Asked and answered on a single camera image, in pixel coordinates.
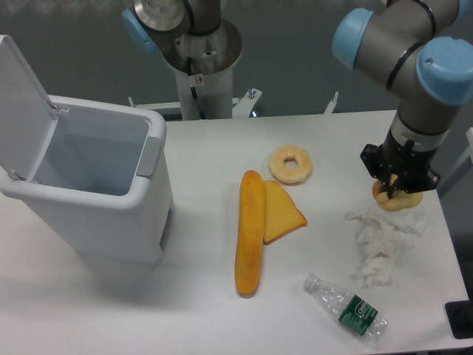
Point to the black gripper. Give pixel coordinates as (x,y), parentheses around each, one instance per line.
(400,166)

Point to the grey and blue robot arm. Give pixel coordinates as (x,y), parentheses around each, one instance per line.
(403,49)

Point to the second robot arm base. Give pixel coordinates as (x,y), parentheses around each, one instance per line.
(192,36)

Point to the long baguette bread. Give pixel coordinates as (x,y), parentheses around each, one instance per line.
(251,228)

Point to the white trash can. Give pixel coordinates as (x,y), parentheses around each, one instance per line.
(102,185)

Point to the white trash can lid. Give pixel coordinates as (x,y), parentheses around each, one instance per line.
(28,116)

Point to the crumpled white tissue paper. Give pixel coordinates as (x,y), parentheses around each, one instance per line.
(382,237)

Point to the triangular toast slice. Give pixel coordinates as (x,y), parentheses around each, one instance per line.
(282,216)

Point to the clear plastic water bottle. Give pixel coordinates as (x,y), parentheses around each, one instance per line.
(347,308)

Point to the black object at table edge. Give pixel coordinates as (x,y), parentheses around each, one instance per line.
(459,314)

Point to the white metal frame bracket right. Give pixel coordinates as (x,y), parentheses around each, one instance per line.
(330,108)

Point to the white metal frame bracket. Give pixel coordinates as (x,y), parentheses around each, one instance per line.
(244,107)
(330,108)

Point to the ring-shaped donut bread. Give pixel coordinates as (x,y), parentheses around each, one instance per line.
(290,164)

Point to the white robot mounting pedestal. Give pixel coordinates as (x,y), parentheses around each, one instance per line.
(205,96)

